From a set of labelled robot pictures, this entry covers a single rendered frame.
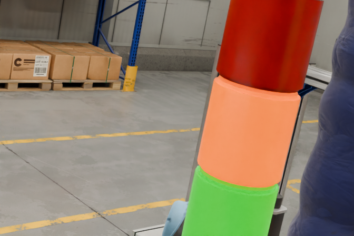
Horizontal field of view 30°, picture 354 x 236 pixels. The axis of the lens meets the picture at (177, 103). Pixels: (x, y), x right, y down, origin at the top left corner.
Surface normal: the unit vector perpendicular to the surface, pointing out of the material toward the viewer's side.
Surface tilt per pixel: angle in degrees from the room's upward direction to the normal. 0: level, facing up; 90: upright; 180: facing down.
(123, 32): 89
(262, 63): 90
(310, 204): 104
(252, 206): 90
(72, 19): 90
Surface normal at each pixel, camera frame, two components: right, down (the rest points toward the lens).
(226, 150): -0.44, 0.13
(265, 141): 0.30, 0.28
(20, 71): 0.63, 0.30
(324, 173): -0.73, -0.11
